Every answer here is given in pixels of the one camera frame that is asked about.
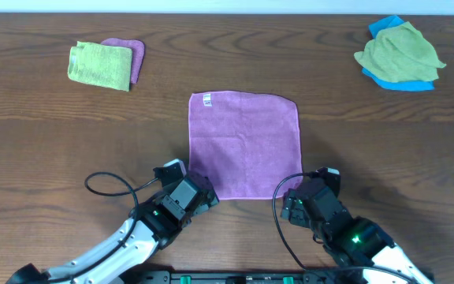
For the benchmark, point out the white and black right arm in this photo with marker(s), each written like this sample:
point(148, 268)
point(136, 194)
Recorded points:
point(362, 250)

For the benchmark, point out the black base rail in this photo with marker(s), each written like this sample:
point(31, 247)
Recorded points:
point(308, 277)

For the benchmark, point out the crumpled green cloth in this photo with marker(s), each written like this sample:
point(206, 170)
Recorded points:
point(400, 54)

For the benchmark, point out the folded green cloth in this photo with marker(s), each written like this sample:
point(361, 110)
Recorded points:
point(100, 65)

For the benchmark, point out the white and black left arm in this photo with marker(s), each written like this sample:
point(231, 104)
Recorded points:
point(153, 225)

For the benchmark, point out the blue cloth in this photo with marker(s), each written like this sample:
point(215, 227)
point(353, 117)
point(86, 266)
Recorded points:
point(406, 86)

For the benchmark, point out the folded purple cloth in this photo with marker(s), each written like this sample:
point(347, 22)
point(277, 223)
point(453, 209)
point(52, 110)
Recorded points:
point(138, 49)

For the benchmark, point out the purple microfiber cloth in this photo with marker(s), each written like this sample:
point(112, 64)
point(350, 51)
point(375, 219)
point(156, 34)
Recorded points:
point(245, 143)

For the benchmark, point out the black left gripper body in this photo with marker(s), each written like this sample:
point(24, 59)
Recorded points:
point(204, 203)

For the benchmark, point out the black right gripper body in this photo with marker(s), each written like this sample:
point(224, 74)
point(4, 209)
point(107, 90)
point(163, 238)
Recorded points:
point(295, 214)

